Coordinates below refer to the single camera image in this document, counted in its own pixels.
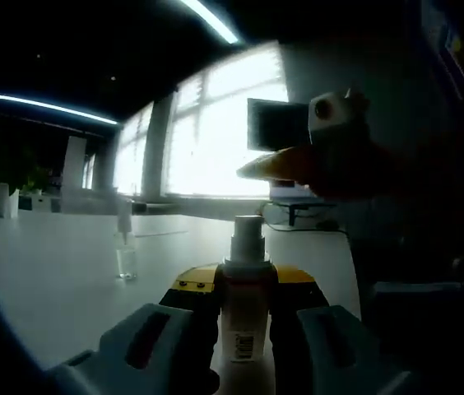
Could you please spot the large dark monitor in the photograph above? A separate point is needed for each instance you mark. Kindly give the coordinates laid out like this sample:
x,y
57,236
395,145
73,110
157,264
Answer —
x,y
273,123

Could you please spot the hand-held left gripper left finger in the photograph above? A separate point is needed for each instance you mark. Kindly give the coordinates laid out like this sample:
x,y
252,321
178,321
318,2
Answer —
x,y
166,349

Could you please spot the clear pump bottle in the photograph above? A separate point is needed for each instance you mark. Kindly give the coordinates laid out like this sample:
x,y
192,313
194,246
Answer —
x,y
126,263

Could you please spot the white pump bottle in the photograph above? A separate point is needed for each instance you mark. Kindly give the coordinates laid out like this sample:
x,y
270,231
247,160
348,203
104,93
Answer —
x,y
243,321

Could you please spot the black monitor stand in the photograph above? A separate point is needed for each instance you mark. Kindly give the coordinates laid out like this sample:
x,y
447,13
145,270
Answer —
x,y
293,203

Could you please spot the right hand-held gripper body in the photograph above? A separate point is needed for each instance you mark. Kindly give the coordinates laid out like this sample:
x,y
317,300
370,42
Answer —
x,y
339,117

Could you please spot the person's left hand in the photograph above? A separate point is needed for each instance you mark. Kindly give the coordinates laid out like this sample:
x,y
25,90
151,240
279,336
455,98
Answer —
x,y
214,380

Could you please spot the long curved ceiling light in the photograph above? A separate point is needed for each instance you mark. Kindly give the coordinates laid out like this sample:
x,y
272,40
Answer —
x,y
211,21

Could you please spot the white pillar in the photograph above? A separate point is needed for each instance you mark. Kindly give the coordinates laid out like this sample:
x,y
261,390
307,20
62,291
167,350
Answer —
x,y
75,164

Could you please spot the long straight ceiling light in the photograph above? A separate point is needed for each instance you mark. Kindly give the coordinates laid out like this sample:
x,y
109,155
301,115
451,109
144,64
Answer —
x,y
51,108

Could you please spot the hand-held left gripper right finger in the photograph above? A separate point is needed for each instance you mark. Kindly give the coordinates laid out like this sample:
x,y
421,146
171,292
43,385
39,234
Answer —
x,y
322,349

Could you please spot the bright window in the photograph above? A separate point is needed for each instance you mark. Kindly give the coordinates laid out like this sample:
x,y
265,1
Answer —
x,y
199,156

